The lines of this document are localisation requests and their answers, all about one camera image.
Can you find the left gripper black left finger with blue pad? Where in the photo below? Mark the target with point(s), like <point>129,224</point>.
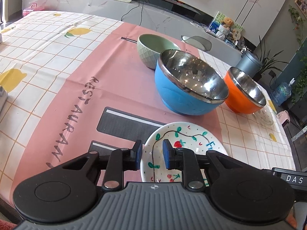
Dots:
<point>122,160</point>

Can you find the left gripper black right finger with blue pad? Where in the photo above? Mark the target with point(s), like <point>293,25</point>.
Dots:
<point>184,160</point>

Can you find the white painted ceramic plate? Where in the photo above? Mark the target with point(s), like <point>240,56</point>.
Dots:
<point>180,134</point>

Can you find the blue steel bowl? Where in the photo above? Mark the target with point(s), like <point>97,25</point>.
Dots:
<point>188,85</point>

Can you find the orange steel bowl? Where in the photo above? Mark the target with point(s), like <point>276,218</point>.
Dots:
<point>245,96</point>

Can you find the green ceramic bowl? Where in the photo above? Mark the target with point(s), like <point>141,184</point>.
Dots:
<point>149,47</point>

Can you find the clear patterned glass plate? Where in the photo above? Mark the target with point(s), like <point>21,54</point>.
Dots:
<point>264,115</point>

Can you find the pink restaurant placemat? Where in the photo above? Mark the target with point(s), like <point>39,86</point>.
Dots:
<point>111,98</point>

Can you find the pink small heater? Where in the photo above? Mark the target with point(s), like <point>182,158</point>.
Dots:
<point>284,118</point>

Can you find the blue water jug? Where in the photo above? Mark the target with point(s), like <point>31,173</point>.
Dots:
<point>282,92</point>

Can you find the grey metal trash can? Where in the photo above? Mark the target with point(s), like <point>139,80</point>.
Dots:
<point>249,63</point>

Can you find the white rolling stool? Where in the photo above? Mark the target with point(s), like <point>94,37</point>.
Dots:
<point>198,42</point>

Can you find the green potted plant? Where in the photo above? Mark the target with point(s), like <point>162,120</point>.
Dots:
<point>267,62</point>

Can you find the green picture book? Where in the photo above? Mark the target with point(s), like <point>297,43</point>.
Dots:
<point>235,31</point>

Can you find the teddy bear toy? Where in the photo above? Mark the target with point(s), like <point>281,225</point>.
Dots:
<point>225,26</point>

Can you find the pink storage box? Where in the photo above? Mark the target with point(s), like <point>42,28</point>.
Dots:
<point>32,8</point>

